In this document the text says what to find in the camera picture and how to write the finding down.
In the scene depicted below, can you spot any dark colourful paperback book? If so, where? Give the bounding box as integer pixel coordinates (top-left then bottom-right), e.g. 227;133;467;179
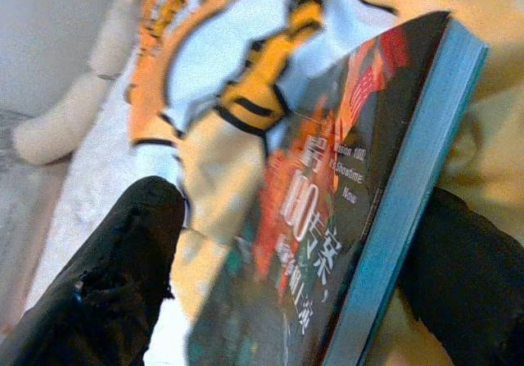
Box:
186;10;490;366

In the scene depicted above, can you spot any orange cartoon print blanket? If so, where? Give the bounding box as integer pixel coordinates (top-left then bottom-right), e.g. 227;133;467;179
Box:
125;0;524;366

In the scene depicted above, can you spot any beige knotted bolster pillow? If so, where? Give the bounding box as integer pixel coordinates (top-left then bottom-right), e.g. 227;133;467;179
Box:
11;0;141;165

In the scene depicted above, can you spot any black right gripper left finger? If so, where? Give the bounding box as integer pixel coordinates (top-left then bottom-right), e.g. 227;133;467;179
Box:
0;176;187;366

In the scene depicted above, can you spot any white bed sheet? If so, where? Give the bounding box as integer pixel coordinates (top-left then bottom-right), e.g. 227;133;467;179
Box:
23;46;197;366

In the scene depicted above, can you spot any beige bed frame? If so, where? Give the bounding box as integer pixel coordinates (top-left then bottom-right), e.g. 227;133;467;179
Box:
0;159;73;337

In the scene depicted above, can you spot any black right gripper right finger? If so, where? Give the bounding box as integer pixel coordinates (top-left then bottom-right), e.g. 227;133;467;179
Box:
399;188;524;366

